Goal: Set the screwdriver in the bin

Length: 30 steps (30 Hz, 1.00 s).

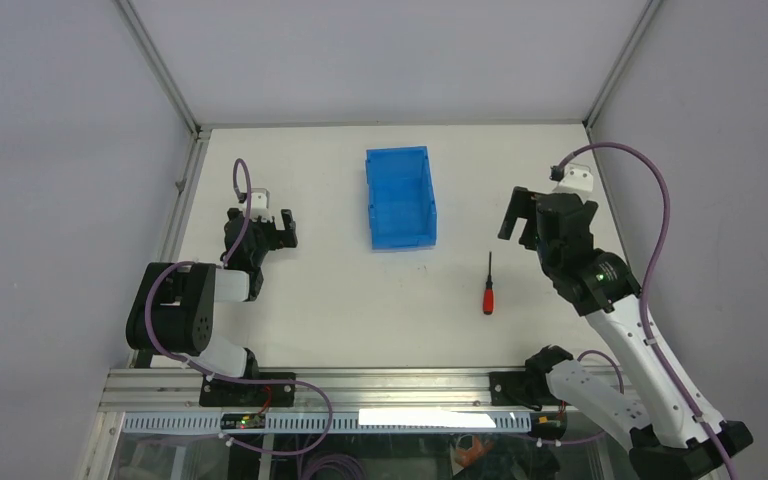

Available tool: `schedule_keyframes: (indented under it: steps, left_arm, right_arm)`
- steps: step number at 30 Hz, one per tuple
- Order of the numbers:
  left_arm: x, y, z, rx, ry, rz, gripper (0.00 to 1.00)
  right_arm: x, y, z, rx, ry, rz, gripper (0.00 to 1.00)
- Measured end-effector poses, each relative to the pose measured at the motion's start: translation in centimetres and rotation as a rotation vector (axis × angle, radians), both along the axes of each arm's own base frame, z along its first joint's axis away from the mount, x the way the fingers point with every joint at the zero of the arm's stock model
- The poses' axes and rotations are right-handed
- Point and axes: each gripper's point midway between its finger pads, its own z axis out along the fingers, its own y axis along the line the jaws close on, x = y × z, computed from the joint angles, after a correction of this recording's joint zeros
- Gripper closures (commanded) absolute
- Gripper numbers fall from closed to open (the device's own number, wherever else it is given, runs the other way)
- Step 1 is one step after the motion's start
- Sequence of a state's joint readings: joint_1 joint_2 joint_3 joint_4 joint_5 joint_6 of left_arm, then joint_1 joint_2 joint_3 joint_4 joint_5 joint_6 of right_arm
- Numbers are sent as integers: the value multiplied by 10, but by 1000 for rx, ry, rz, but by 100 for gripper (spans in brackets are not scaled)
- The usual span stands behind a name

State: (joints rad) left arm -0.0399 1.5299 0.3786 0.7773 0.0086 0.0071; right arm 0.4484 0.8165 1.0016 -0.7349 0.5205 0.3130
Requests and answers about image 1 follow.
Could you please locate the red handled screwdriver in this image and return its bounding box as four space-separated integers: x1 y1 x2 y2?
482 252 495 315

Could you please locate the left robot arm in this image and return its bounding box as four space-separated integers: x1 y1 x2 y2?
125 208 298 406

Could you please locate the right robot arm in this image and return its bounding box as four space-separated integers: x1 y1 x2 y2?
491 187 754 479

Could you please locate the blue plastic bin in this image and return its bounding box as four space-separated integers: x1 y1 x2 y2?
365 146 437 250

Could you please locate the orange object under table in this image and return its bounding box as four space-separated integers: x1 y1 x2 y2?
451 434 494 468

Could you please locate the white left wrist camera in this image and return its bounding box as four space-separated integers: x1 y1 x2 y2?
238 188 274 223

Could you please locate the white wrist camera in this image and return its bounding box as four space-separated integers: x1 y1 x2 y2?
550 163 595 201
238 188 274 223

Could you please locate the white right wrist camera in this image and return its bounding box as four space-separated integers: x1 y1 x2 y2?
550 163 595 201

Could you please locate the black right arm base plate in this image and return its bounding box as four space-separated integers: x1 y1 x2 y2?
488 370 561 411

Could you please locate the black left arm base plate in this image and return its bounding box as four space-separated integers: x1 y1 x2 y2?
198 371 296 409

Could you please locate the white slotted cable duct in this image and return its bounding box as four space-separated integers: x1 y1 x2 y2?
122 409 532 436

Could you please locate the aluminium mounting rail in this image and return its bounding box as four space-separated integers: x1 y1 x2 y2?
98 367 523 412

